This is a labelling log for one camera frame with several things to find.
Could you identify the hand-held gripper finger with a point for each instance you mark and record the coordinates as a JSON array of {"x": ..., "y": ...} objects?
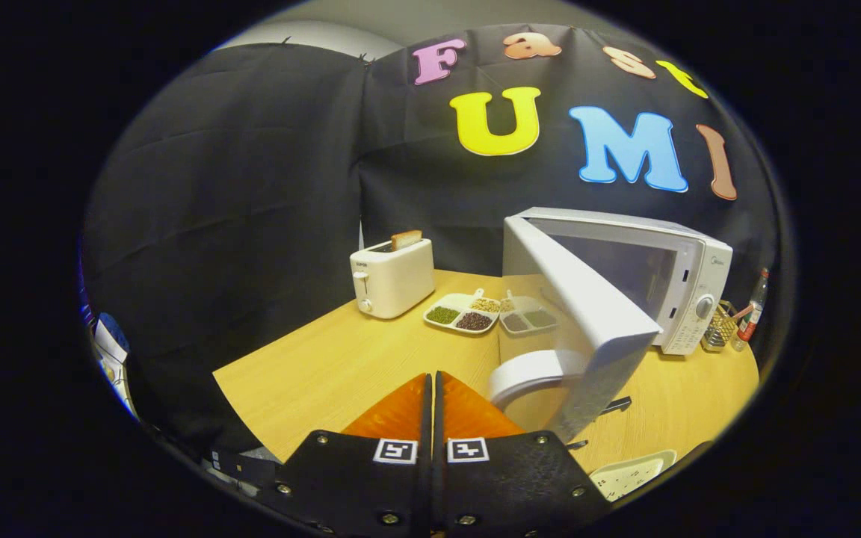
[
  {"x": 439, "y": 418},
  {"x": 427, "y": 418}
]

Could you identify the red checked stick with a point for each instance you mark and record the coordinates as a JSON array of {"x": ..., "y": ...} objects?
[{"x": 741, "y": 311}]

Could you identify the clear bottle with red label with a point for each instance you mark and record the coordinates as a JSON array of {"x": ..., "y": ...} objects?
[{"x": 750, "y": 317}]

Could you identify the white microwave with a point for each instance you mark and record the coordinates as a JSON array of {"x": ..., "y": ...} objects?
[{"x": 595, "y": 299}]

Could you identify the white plate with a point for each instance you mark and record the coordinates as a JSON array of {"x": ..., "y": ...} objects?
[{"x": 628, "y": 478}]

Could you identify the black backdrop cloth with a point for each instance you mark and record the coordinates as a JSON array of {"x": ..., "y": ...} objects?
[{"x": 251, "y": 187}]

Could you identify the white divided dish of beans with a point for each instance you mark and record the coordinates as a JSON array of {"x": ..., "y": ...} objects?
[{"x": 460, "y": 310}]

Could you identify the white toaster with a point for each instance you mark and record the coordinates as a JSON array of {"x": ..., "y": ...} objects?
[{"x": 393, "y": 280}]

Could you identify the toast slice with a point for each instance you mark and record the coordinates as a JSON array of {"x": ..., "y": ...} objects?
[{"x": 406, "y": 240}]

